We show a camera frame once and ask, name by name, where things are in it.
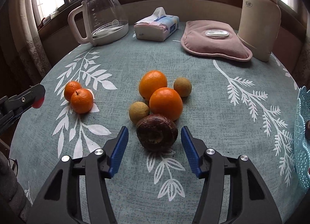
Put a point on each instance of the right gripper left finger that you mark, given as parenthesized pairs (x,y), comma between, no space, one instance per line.
(59,198)

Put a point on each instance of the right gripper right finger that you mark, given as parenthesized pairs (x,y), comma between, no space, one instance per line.
(250,200)

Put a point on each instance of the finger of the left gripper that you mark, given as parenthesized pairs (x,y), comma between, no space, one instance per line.
(31,95)

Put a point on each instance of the rough mandarin with stem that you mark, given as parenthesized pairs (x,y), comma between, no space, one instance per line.
(82,101)

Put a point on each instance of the tan longan fruit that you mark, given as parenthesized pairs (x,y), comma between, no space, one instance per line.
(137,111)

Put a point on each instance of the smooth orange kumquat large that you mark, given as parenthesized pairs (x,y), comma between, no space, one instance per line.
(150,82)

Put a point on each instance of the dark passion fruit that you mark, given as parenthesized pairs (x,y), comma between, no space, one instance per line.
(307,130)
(156,132)

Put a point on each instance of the smooth orange kumquat small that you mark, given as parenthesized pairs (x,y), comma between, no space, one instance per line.
(167,102)

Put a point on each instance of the red cherry tomato small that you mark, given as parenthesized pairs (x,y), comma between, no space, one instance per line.
(38,104)

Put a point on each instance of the left patterned curtain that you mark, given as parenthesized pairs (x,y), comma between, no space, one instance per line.
(27,40)

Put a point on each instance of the light blue plastic basket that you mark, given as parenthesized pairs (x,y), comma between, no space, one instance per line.
(301,143)

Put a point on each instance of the grey-green leaf tablecloth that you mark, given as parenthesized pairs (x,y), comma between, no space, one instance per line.
(236,108)

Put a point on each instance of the tissue pack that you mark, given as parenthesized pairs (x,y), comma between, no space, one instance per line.
(157,27)

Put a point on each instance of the pink heating pad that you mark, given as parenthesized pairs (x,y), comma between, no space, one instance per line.
(206,38)

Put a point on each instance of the cream thermos flask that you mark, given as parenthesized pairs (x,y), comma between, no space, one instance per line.
(259,26)

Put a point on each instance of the glass kettle white handle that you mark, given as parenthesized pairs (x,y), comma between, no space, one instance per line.
(105,21)

